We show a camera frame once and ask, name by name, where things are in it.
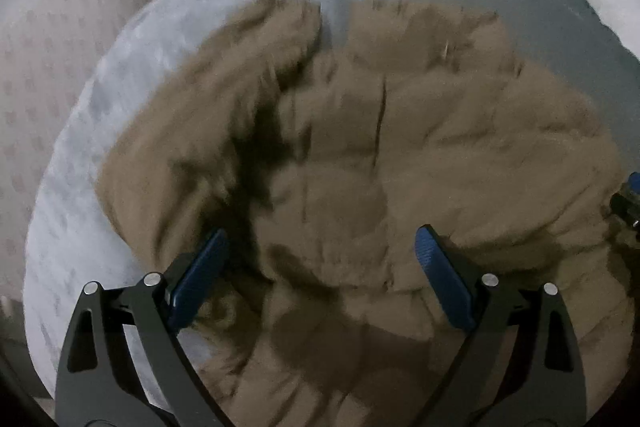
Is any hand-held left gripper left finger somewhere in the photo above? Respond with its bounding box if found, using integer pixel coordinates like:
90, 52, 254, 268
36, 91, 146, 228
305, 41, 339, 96
54, 228, 231, 427

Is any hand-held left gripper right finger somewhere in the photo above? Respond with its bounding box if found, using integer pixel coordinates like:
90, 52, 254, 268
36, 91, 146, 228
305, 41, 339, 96
413, 224, 588, 427

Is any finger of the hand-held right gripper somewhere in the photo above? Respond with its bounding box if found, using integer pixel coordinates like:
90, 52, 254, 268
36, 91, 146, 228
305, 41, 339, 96
609, 172, 640, 233

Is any brown padded jacket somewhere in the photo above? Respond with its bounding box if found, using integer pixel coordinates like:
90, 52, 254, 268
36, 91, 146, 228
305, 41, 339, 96
97, 0, 636, 427

